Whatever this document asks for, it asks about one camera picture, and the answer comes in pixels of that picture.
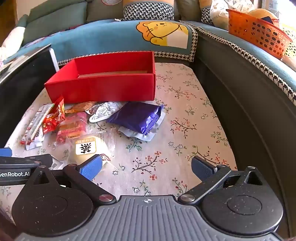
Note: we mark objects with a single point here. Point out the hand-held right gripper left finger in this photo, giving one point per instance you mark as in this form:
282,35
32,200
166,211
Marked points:
90,168

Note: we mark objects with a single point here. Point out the red cardboard box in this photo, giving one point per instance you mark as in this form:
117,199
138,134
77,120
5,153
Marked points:
104,89

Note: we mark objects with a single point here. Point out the black flat screen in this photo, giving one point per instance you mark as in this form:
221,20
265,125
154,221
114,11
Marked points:
23,92

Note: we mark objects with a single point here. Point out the orange plastic basket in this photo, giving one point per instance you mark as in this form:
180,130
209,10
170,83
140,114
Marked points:
256,34

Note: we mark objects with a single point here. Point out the red white snack packet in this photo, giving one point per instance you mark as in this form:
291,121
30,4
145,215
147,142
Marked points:
42,113

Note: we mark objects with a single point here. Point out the dark small packet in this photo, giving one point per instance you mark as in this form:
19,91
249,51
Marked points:
269,20

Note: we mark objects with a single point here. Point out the yellow houndstooth pillow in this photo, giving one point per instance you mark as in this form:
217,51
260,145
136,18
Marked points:
205,14

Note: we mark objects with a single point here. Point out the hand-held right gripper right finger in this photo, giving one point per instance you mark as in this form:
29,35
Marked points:
202,168

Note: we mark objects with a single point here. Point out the bun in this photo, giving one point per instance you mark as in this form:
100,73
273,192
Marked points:
85,146

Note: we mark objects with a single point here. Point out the red striped cloth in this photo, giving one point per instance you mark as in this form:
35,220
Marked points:
76,26

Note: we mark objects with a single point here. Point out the blue houndstooth-trimmed sofa cover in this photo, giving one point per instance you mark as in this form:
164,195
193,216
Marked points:
249,55

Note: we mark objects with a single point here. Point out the yellow rounded bag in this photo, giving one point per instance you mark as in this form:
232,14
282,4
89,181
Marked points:
261,14

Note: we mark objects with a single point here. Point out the white crinkled snack packet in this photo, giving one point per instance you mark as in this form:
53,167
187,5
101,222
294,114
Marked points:
104,113

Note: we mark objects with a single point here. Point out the white plastic bag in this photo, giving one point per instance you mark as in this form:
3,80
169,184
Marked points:
219,14

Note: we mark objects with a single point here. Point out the blue lion sofa blanket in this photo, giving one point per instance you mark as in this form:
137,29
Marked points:
104,39

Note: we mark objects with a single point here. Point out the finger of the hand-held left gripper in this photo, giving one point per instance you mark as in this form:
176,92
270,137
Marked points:
34,161
5,152

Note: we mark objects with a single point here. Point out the purple snack packet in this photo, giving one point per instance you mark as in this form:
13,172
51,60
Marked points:
136,115

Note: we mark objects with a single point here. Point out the small red snack packet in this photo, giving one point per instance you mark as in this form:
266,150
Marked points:
54,115

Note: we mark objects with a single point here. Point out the white wafer packet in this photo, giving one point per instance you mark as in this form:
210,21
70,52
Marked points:
32,132

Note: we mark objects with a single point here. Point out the red clear cake packet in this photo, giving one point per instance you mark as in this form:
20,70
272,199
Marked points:
71,127

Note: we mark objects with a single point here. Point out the floral tablecloth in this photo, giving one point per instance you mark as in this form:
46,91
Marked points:
166,129

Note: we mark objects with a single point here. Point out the white barcode snack packet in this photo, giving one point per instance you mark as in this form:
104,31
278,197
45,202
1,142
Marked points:
56,165

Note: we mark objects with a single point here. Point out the golden snack packet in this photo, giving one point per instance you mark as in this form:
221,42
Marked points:
79,107

